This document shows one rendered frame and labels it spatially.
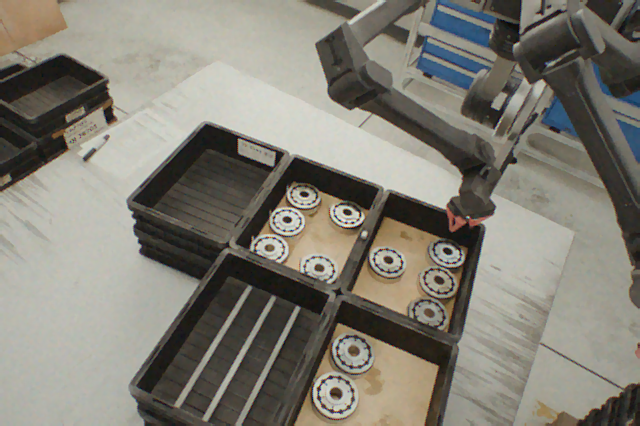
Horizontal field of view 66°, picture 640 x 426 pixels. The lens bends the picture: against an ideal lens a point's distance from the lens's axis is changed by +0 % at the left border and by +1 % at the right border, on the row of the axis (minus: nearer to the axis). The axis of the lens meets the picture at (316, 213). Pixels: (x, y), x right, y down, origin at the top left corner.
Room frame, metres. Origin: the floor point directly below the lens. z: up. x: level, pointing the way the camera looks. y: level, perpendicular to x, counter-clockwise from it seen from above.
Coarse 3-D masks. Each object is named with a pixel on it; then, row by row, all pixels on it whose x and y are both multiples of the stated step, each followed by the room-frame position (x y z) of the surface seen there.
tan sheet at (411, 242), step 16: (384, 224) 0.99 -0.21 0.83; (400, 224) 1.00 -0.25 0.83; (384, 240) 0.92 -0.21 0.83; (400, 240) 0.94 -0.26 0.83; (416, 240) 0.95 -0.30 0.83; (432, 240) 0.96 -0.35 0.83; (368, 256) 0.86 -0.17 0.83; (416, 256) 0.89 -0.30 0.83; (464, 256) 0.92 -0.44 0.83; (416, 272) 0.83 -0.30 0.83; (368, 288) 0.75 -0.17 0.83; (384, 288) 0.76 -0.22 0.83; (400, 288) 0.77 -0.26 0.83; (416, 288) 0.78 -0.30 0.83; (384, 304) 0.71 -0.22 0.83; (400, 304) 0.72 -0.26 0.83; (448, 304) 0.75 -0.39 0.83
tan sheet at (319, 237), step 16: (320, 192) 1.07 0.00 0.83; (320, 208) 1.00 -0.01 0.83; (320, 224) 0.94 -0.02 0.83; (304, 240) 0.87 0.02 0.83; (320, 240) 0.88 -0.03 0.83; (336, 240) 0.89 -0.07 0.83; (352, 240) 0.90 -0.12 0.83; (288, 256) 0.80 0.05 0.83; (304, 256) 0.81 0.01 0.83; (336, 256) 0.83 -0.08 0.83; (320, 272) 0.77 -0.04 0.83
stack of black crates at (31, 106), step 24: (24, 72) 1.68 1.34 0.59; (48, 72) 1.78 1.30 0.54; (72, 72) 1.84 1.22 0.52; (96, 72) 1.78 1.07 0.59; (0, 96) 1.56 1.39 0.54; (24, 96) 1.65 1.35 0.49; (48, 96) 1.68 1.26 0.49; (72, 96) 1.58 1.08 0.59; (96, 96) 1.68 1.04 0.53; (24, 120) 1.41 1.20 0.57; (48, 120) 1.47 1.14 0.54; (72, 120) 1.55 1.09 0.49; (48, 144) 1.44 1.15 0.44
